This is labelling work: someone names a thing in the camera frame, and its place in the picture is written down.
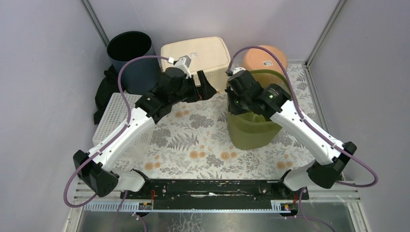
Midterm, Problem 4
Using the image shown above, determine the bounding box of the orange bucket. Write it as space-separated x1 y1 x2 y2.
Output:
241 45 288 74

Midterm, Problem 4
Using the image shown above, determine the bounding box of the cream perforated basket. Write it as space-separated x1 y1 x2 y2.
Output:
160 36 231 93

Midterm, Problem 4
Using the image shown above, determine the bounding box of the white perforated basket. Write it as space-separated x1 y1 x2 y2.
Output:
92 93 153 160

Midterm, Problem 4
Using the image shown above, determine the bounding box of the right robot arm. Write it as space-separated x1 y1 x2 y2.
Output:
225 68 357 199

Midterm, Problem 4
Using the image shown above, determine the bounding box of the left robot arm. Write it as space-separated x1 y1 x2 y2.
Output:
73 67 217 199

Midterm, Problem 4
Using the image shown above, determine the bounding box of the dark blue round bin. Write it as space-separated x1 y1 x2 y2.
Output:
106 31 161 95

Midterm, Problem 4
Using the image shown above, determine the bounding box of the floral patterned mat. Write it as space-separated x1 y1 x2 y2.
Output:
91 63 336 181

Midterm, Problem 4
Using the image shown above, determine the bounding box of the black cloth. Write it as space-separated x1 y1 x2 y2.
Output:
93 65 119 125

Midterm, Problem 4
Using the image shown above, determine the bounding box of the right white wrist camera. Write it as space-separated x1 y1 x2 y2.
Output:
225 67 246 76

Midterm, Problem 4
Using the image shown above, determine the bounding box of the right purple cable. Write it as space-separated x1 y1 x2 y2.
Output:
227 45 379 232

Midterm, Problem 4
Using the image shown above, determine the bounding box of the purple cable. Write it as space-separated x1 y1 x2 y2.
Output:
227 45 379 232
62 55 175 232

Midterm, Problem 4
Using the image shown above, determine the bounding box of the aluminium frame rail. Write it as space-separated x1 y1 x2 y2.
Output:
63 179 370 232

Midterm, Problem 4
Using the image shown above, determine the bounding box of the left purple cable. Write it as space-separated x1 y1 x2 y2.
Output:
62 55 175 232

